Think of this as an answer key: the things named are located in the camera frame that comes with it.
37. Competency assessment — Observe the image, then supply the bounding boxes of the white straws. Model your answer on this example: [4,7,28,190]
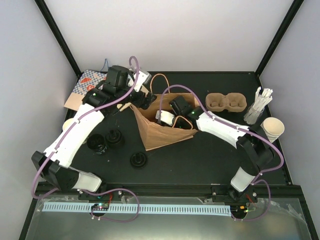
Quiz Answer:
[243,87,273,125]

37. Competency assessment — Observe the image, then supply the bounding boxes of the light blue paper bag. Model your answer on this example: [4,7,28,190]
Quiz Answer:
[100,58,110,73]

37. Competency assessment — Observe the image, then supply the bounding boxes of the left paper cup stack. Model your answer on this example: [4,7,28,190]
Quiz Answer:
[62,118,75,131]

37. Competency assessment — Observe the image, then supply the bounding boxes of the black lid stack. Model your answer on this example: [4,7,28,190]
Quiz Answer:
[105,129,125,149]
[130,152,148,169]

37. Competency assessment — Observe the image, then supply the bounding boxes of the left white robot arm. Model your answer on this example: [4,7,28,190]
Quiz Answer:
[31,65,157,200]

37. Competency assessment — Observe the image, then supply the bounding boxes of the black frame post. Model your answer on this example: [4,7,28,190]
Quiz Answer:
[34,0,82,79]
[255,0,304,77]

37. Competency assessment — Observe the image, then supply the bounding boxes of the brown paper bag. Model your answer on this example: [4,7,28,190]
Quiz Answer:
[130,92,200,151]

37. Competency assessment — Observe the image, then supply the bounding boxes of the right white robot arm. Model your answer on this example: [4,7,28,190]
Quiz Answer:
[169,96,276,202]

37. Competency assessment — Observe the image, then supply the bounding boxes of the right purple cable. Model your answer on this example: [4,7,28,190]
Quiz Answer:
[157,84,285,186]

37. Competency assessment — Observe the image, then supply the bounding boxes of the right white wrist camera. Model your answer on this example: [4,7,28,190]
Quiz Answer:
[155,110,176,127]

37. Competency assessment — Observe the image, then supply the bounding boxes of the left black frame post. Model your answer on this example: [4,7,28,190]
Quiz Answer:
[34,0,82,79]

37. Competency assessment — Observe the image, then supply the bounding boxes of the right paper cup stack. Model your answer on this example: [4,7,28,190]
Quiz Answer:
[260,117,285,143]

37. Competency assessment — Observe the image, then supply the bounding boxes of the paper cup stack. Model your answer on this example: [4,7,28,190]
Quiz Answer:
[260,117,285,143]
[62,118,75,131]

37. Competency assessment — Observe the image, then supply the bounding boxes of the right black frame post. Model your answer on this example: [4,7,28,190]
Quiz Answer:
[255,0,304,77]

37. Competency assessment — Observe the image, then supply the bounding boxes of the small circuit board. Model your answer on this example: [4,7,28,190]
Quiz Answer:
[90,203,110,211]

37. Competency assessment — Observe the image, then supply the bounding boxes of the tan paper bag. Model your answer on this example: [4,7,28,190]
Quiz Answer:
[116,86,149,112]

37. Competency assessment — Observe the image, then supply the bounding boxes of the far pulp cup carrier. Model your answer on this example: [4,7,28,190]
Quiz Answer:
[205,92,247,113]

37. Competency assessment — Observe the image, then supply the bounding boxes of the front purple cable loop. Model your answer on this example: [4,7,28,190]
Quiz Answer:
[89,188,141,223]

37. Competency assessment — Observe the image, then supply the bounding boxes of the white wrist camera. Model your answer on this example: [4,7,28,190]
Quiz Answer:
[155,110,176,127]
[133,70,152,92]

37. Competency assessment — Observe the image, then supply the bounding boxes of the light blue cable duct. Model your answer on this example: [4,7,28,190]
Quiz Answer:
[42,202,232,217]

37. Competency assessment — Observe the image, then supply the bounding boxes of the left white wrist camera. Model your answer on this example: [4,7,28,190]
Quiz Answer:
[133,70,152,92]

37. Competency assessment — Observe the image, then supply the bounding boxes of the blue checkered paper bag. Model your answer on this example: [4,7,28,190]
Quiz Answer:
[64,69,107,111]

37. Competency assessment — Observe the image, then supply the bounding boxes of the black sleeved paper cup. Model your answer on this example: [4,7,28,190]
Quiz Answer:
[86,133,107,155]

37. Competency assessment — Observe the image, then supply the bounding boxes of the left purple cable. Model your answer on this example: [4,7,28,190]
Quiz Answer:
[30,56,141,200]

